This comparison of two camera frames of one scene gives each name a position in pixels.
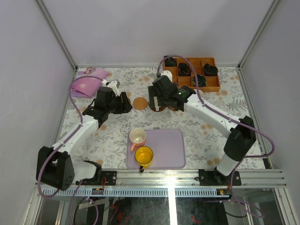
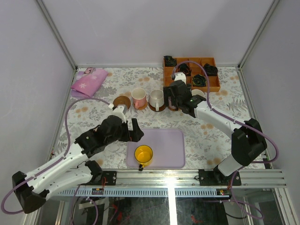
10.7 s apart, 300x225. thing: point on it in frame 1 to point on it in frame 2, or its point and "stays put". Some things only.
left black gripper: (123, 103) to (128, 132)
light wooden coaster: (172, 108) stays put
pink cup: (137, 136) to (139, 96)
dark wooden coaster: (153, 108) stays put
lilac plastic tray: (168, 147) stays put
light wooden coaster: (140, 103) stays put
